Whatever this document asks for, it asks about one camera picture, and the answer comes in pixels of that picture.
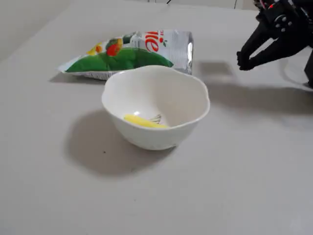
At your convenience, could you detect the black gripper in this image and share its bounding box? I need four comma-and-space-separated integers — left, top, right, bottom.
236, 0, 313, 71

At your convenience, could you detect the long pale yellow veggie straw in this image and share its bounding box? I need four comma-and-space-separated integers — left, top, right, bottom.
123, 114, 170, 129

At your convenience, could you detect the white scalloped bowl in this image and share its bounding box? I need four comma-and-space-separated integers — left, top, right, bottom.
101, 65, 211, 151

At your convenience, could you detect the open veggie straw packet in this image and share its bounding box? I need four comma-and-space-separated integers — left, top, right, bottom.
58, 29, 195, 81

